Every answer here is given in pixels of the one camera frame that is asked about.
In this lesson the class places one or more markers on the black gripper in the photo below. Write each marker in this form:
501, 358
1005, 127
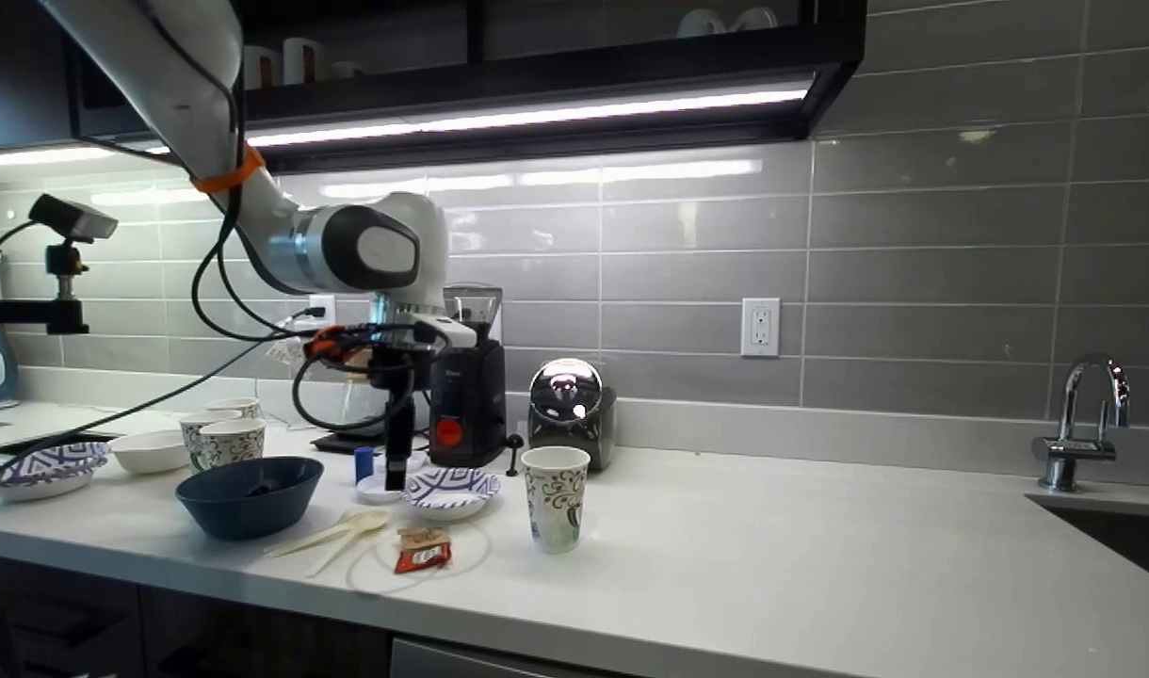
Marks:
398, 383

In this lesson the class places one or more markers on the blue patterned paper plate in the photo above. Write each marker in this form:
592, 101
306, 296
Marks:
454, 492

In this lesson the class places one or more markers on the red ketchup sachet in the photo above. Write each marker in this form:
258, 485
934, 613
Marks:
421, 556

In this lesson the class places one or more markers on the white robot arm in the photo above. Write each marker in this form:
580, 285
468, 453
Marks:
160, 52

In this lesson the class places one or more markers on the brown sachet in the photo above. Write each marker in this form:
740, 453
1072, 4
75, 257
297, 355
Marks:
421, 534

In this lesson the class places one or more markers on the patterned paper cup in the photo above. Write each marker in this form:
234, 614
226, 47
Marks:
555, 502

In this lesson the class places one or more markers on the small blue bottle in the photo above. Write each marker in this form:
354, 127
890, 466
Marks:
361, 460

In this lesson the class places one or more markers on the white plastic lid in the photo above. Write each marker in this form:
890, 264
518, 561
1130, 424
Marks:
372, 492

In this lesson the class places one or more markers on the black coffee scale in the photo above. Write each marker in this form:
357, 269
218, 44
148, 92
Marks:
340, 443

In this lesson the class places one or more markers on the black coffee grinder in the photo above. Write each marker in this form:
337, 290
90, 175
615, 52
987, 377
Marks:
463, 401

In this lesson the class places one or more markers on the cream plastic spoon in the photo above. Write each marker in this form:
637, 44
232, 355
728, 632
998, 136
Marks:
349, 553
330, 535

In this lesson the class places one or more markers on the glass jar with chrome lid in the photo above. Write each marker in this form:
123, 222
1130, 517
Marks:
568, 397

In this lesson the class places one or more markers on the white bowl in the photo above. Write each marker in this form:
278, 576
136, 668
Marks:
148, 453

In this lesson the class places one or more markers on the dark lower cabinet front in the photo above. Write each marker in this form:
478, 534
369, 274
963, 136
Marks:
160, 625

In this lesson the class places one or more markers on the dark overhead cabinet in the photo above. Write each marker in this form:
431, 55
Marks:
534, 78

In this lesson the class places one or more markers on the white mug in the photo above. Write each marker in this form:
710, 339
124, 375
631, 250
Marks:
297, 57
258, 65

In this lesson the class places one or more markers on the chrome faucet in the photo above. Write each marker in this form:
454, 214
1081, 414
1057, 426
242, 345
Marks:
1063, 453

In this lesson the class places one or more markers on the stainless sink basin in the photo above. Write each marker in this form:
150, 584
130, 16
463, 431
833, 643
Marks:
1123, 534

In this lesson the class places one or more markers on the white wall power outlet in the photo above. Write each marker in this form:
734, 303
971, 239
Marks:
316, 310

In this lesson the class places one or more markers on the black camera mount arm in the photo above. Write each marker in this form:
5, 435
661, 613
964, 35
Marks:
56, 308

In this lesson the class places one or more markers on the white wall switch plate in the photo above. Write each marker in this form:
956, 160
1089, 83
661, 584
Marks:
759, 324

